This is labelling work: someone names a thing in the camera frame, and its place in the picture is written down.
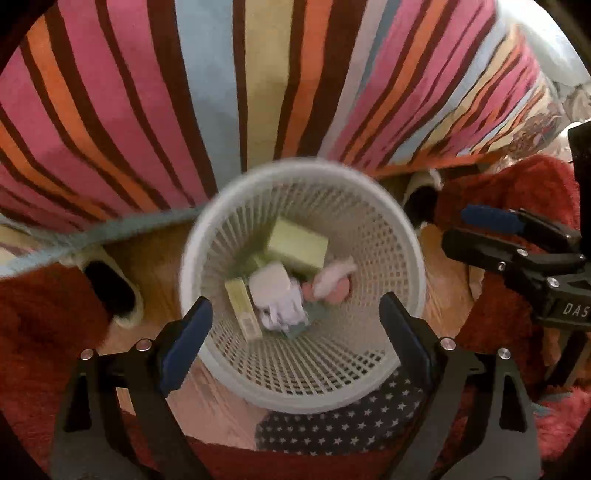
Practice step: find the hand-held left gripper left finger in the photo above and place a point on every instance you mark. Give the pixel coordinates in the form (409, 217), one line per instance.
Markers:
(189, 337)

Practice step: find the red shaggy rug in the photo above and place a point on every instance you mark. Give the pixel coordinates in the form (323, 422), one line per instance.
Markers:
(508, 184)
(46, 346)

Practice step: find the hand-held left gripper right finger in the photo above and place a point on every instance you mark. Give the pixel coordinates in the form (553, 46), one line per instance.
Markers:
(406, 332)

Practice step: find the light green box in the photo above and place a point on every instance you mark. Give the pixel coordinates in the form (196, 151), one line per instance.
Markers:
(295, 244)

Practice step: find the teal green box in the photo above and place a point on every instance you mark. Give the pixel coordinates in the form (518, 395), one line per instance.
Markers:
(316, 314)

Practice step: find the pink plush toy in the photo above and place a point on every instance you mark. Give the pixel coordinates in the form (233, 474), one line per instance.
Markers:
(339, 290)

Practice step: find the small white box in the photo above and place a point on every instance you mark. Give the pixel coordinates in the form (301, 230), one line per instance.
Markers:
(272, 286)

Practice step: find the pale yellow long box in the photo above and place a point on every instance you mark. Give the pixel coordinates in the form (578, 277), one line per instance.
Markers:
(242, 309)

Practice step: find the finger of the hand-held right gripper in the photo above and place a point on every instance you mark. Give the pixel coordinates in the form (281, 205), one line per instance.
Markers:
(475, 251)
(489, 217)

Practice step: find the striped bed sheet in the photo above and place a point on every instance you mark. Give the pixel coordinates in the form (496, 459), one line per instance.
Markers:
(207, 92)

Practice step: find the white mesh wastebasket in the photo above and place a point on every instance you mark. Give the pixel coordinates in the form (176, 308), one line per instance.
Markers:
(369, 240)

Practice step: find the white furry slipper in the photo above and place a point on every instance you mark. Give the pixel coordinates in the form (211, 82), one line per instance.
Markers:
(111, 286)
(422, 203)

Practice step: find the dark star print cloth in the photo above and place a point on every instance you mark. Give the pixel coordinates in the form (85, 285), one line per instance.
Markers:
(332, 429)

